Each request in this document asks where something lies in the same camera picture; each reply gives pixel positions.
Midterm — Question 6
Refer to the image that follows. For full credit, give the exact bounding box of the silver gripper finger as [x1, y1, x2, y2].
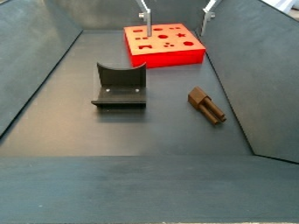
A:
[135, 0, 152, 37]
[200, 0, 222, 36]

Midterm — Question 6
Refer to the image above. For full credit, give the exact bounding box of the red block with shaped holes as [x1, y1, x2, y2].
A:
[124, 24, 206, 68]

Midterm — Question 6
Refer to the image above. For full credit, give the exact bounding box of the black curved fixture stand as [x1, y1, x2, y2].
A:
[91, 64, 147, 108]

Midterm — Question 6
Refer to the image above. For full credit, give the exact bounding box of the brown three prong object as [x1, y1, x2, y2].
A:
[188, 87, 227, 125]

